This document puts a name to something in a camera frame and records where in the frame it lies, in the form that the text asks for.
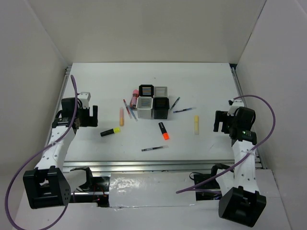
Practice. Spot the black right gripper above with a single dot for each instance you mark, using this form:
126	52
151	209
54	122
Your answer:
221	116

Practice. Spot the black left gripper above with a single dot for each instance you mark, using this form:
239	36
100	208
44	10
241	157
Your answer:
91	120

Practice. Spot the pale yellow highlighter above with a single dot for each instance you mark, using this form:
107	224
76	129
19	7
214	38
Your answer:
196	124

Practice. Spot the yellow black highlighter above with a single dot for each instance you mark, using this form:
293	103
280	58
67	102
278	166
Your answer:
110	132

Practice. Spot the pale orange highlighter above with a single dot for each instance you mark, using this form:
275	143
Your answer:
121	117

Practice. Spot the orange black highlighter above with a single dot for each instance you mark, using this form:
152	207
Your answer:
163	131

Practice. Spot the black pen refill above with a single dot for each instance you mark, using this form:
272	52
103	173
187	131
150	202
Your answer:
155	148

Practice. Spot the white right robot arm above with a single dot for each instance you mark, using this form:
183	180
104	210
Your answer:
241	201

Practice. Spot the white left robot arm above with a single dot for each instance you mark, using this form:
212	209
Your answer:
46	185

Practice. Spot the blue pen refill right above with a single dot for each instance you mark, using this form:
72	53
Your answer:
183	110

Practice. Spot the blue pen refill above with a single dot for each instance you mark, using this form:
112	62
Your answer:
132	113
183	110

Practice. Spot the red pen refill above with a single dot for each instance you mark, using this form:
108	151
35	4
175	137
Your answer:
127	108

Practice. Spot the green pen refill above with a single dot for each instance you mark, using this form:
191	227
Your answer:
176	101

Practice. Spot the blue pen refill left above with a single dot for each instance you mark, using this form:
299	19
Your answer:
132	113

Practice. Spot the black front-right container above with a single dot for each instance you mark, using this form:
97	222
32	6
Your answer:
160	108

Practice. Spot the white front-left container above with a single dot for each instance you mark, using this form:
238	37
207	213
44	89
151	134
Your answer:
144	107

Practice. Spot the black back-left container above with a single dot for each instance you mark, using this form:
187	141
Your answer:
146	90

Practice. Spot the grey back-right container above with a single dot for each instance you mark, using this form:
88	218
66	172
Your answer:
160	91

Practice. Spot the white foil cover board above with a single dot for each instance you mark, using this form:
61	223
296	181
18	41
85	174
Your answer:
150	190

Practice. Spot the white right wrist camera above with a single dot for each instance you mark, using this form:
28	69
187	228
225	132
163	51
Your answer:
234	105

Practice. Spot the aluminium front rail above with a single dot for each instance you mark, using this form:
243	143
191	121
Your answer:
103	167

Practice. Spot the aluminium left rail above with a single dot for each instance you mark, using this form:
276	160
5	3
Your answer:
62	90

